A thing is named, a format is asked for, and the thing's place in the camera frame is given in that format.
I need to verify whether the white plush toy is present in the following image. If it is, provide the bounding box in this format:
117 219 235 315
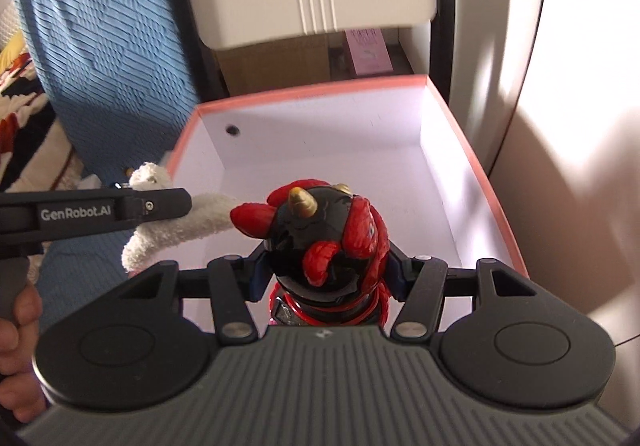
121 161 242 274

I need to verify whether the pink leaflet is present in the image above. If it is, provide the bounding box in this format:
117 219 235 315
344 27 392 78

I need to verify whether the pink cardboard box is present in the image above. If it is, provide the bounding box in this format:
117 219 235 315
167 74 531 329

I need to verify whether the person's left hand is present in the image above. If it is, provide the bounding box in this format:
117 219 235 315
0 283 47 423

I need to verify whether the brown cardboard box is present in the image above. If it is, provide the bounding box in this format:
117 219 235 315
214 32 332 101

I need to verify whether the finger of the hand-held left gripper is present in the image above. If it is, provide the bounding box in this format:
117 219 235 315
123 186 193 228

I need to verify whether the printed blanket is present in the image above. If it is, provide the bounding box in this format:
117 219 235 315
0 26 57 193

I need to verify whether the white board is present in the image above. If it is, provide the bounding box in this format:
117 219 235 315
492 0 640 332

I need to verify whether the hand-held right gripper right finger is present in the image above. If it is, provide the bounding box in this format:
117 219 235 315
386 242 539 342

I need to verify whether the red and black toy figure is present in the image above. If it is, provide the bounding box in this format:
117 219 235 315
230 179 401 327

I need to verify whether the blue textured blanket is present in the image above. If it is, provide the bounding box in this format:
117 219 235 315
10 0 202 332

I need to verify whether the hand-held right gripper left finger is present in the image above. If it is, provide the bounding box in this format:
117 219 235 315
117 242 274 345

